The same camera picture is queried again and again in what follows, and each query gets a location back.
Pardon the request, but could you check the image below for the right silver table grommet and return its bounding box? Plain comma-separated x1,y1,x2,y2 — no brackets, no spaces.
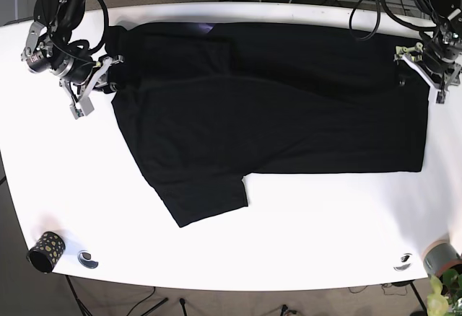
393,253,414,272

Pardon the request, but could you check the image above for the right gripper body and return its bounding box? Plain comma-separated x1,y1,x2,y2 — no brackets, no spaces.
59,55,124,119

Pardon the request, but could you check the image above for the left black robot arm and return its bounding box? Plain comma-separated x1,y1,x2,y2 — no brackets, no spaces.
352,0,461,104

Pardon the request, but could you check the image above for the green potted plant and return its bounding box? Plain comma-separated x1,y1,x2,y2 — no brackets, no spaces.
427,268,461,316

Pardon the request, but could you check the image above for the left silver table grommet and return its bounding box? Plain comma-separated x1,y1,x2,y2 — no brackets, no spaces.
77,250,99,269

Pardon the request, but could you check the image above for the black gold-dotted cup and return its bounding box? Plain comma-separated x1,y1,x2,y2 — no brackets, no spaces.
27,232,66,273

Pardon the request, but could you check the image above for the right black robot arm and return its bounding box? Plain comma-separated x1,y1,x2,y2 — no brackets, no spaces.
21,0,124,119

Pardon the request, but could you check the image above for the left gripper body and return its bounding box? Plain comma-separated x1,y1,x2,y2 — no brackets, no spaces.
394,42,461,105

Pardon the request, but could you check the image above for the silver table grommet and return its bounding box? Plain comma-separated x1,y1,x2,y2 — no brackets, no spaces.
77,250,99,269
393,253,414,272

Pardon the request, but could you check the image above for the grey flower pot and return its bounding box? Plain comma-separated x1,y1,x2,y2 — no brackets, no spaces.
422,240,461,278

